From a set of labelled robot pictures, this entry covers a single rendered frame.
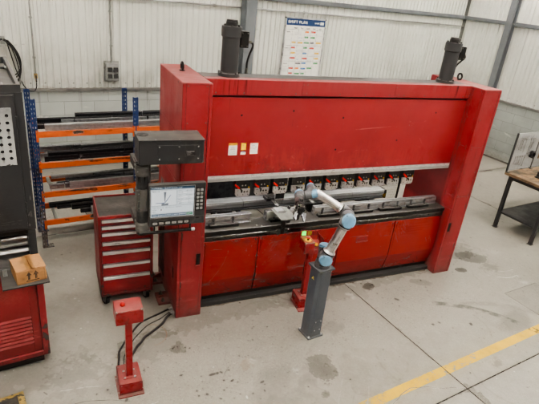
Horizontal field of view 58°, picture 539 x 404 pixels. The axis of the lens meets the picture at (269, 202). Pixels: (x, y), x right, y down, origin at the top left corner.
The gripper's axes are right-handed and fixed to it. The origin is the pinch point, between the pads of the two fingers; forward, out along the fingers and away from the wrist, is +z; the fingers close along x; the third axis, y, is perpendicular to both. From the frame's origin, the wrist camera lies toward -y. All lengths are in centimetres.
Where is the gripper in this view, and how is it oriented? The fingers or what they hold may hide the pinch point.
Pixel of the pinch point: (299, 220)
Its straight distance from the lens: 381.9
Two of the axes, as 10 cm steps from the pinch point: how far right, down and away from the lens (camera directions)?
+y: 2.8, -7.7, -5.8
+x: 9.6, 2.3, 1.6
